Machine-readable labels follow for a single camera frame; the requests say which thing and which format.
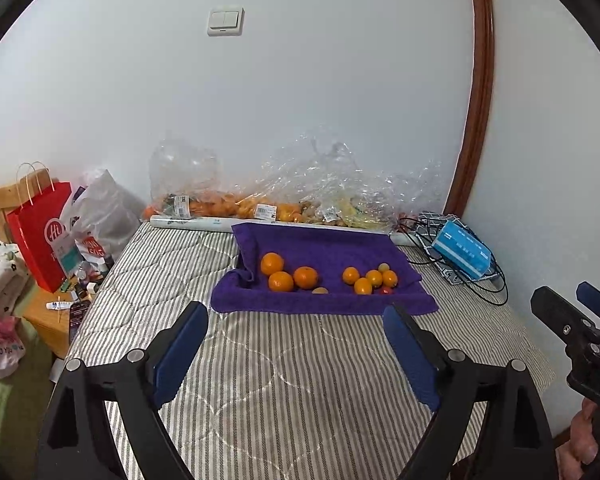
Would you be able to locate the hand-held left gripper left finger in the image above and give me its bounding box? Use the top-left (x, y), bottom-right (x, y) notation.
top-left (35, 301), bottom-right (210, 480)

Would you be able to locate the white light switch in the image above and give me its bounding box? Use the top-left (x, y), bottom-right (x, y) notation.
top-left (207, 6), bottom-right (245, 37)

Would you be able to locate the pile of bagged mandarins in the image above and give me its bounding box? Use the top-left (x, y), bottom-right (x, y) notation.
top-left (237, 197), bottom-right (321, 225)
top-left (144, 192), bottom-right (236, 218)

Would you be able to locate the person's right hand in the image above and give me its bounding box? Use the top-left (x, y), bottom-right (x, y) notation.
top-left (555, 399), bottom-right (600, 480)

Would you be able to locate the bagged yellow fruit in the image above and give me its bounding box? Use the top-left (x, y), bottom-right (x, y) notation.
top-left (325, 195), bottom-right (396, 231)

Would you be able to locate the blue tissue box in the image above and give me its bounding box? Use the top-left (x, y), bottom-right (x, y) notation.
top-left (431, 220), bottom-right (493, 281)

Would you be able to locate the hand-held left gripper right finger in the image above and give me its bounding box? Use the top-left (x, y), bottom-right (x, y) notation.
top-left (382, 302), bottom-right (556, 480)

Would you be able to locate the crinkled clear plastic bag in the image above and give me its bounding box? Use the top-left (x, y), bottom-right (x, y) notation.
top-left (148, 132), bottom-right (221, 221)
top-left (330, 160), bottom-right (448, 233)
top-left (230, 135), bottom-right (356, 226)

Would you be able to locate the cluster of small bottles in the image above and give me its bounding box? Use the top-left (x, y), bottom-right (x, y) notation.
top-left (60, 260), bottom-right (116, 301)

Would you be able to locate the grey striped mattress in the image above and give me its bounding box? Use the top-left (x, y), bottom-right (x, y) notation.
top-left (62, 222), bottom-right (556, 480)

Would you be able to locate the grey plastic bag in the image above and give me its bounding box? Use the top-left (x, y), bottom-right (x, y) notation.
top-left (60, 168), bottom-right (141, 261)

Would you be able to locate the dark booklet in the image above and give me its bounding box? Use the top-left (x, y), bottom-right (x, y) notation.
top-left (69, 292), bottom-right (93, 343)

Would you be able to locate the brown wooden door frame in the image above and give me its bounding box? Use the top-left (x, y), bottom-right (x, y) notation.
top-left (442, 0), bottom-right (496, 218)

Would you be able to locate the white red printed bag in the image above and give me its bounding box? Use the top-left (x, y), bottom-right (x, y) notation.
top-left (67, 230), bottom-right (116, 276)

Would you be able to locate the wooden nightstand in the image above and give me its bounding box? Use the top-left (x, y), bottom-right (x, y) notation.
top-left (22, 280), bottom-right (88, 359)

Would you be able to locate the white paper roll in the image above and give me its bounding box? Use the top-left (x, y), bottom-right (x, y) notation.
top-left (150, 215), bottom-right (421, 247)

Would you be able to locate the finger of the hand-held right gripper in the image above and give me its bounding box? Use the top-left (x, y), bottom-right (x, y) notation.
top-left (576, 281), bottom-right (600, 336)
top-left (530, 286), bottom-right (598, 348)

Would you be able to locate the red paper bag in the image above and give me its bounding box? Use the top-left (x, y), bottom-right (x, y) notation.
top-left (6, 161), bottom-right (76, 293)

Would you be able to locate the purple towel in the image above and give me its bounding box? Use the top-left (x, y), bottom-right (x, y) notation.
top-left (210, 221), bottom-right (438, 317)

